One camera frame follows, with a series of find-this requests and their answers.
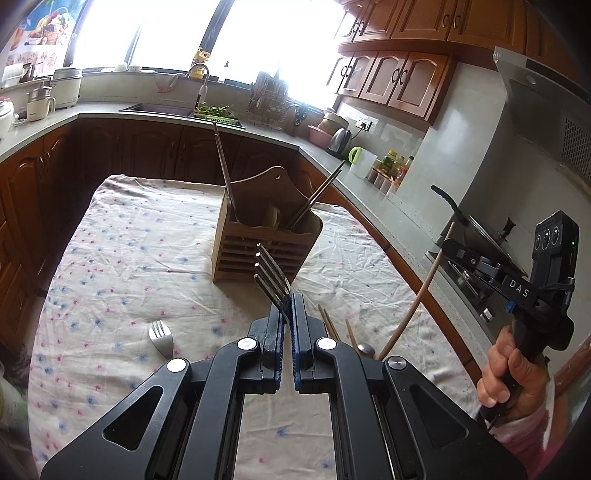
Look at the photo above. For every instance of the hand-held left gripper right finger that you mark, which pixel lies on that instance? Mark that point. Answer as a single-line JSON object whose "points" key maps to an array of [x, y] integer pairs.
{"points": [[300, 341]]}

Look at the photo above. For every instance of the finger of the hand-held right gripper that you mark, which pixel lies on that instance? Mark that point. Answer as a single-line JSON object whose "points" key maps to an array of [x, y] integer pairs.
{"points": [[464, 254], [480, 279]]}

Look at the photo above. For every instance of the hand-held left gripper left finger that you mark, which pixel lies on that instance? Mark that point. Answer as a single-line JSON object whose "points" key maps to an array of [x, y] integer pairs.
{"points": [[277, 341]]}

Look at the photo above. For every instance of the metal fork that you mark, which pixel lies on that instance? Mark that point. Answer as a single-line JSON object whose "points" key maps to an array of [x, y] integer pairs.
{"points": [[272, 277], [160, 339]]}

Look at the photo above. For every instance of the wooden chopstick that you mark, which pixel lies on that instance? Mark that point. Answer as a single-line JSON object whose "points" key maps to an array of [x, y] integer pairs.
{"points": [[389, 347], [328, 321], [352, 332]]}

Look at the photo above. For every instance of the wooden utensil holder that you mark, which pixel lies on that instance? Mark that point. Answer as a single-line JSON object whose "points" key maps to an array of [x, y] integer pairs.
{"points": [[258, 249]]}

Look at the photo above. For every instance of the metal chopstick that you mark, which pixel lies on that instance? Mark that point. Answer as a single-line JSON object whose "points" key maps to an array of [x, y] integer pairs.
{"points": [[319, 191], [225, 170], [316, 203]]}

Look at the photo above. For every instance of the person's right hand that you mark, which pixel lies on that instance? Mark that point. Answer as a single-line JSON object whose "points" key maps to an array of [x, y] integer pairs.
{"points": [[503, 369]]}

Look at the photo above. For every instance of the black wok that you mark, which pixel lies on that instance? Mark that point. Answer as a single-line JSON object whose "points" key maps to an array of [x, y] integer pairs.
{"points": [[480, 240]]}

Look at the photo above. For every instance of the gas stove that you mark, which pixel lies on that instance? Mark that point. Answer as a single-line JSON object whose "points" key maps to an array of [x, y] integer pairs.
{"points": [[461, 295]]}

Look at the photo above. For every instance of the wok lid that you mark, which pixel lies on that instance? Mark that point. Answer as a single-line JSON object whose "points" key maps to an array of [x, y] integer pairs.
{"points": [[506, 228]]}

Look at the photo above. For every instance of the metal spoon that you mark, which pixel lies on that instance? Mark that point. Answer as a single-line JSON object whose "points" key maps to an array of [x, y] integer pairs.
{"points": [[367, 350]]}

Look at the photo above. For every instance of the grey kitchen countertop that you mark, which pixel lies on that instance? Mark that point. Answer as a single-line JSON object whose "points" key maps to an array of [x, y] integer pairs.
{"points": [[392, 217]]}

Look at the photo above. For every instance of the spice jar set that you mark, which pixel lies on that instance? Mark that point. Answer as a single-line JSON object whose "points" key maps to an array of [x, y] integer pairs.
{"points": [[383, 182]]}

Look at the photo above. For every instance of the green bottle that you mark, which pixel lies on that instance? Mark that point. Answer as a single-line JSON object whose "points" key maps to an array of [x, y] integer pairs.
{"points": [[391, 159]]}

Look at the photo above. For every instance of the range hood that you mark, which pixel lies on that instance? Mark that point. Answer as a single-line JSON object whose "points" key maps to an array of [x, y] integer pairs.
{"points": [[545, 115]]}

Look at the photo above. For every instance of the floral white tablecloth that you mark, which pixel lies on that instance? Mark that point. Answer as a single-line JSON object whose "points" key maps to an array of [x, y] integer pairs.
{"points": [[138, 254]]}

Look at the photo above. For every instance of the steel electric kettle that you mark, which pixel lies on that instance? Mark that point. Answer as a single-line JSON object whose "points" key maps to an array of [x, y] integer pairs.
{"points": [[339, 143]]}

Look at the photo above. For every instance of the beige pot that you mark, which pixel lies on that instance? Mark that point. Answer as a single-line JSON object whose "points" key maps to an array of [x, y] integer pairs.
{"points": [[334, 121]]}

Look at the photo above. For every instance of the pink basin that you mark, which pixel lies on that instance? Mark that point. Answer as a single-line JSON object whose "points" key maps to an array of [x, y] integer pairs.
{"points": [[318, 136]]}

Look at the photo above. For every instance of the green basket of vegetables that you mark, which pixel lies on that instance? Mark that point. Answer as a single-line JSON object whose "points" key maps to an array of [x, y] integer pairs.
{"points": [[217, 113]]}

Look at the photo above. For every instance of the dish drying rack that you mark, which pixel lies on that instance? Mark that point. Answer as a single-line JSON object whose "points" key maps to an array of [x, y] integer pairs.
{"points": [[270, 104]]}

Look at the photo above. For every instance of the kitchen sink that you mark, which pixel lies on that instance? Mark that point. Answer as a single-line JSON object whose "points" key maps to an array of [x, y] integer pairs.
{"points": [[157, 110]]}

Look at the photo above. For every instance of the chrome sink faucet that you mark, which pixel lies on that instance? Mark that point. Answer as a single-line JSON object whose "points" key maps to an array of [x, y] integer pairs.
{"points": [[203, 78]]}

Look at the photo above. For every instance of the yellow bottle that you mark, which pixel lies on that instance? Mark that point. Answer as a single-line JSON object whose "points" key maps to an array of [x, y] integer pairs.
{"points": [[199, 57]]}

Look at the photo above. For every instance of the kitchen window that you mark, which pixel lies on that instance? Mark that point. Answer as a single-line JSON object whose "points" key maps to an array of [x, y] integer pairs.
{"points": [[207, 37]]}

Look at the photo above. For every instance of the white bowls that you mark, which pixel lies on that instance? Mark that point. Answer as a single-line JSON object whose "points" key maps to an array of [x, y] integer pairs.
{"points": [[127, 67]]}

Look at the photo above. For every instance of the large white rice cooker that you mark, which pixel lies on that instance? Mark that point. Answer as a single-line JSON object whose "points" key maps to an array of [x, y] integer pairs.
{"points": [[67, 87]]}

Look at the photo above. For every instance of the small white kitchen appliance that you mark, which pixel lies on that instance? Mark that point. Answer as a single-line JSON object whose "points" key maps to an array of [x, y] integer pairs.
{"points": [[40, 104]]}

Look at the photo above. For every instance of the pink and white rice cooker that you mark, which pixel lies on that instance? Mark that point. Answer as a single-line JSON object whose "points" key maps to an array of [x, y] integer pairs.
{"points": [[4, 120]]}

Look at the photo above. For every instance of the white container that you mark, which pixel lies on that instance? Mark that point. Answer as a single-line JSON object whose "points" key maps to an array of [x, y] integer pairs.
{"points": [[11, 76]]}

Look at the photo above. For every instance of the white wall outlet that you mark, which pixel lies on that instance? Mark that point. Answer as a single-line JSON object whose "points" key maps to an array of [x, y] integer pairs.
{"points": [[364, 123]]}

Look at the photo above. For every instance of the wooden wall cabinets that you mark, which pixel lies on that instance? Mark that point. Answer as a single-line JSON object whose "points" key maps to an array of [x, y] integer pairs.
{"points": [[415, 69]]}

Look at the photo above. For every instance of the fruit and palm wall poster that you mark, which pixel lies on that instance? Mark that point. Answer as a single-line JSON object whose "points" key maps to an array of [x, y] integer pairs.
{"points": [[41, 23]]}

